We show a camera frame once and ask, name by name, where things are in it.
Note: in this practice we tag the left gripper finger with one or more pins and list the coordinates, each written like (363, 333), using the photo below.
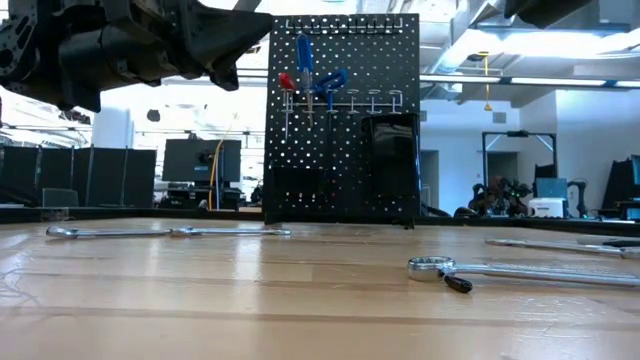
(235, 35)
(225, 77)

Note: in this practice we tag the tall black pegboard bin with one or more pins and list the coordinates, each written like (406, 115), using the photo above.
(392, 160)

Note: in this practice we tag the light blue screen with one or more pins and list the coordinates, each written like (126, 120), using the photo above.
(551, 187)

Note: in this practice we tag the white box device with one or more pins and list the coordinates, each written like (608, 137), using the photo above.
(547, 207)

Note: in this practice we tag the black hanging dome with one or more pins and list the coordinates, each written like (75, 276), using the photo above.
(153, 115)

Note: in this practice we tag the white cylinder column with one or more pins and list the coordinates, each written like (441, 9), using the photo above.
(112, 127)

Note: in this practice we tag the short black pegboard bin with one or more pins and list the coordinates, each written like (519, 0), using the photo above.
(297, 190)

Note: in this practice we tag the black metal frame stand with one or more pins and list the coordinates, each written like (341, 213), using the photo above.
(517, 133)

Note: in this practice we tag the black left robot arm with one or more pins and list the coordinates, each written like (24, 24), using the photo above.
(50, 50)

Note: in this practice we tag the dark grey box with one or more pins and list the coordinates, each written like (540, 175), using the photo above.
(60, 197)

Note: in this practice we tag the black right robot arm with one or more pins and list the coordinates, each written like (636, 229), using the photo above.
(545, 10)

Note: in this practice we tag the ceiling light strip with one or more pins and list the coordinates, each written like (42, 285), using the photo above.
(550, 80)

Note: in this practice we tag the yellow ceiling pendant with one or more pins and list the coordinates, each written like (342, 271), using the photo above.
(487, 106)

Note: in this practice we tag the white hook rail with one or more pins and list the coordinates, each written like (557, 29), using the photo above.
(320, 22)

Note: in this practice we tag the black perforated pegboard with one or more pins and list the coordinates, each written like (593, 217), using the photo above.
(350, 150)

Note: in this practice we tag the black computer monitor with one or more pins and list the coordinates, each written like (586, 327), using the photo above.
(185, 160)

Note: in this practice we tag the black equipment rack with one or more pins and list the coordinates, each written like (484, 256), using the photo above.
(620, 190)

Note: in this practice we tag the black partition panels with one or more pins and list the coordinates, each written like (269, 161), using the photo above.
(75, 175)

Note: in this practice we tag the small black bit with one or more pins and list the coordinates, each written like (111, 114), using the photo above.
(459, 284)

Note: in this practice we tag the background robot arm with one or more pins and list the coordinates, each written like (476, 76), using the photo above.
(580, 197)
(500, 192)

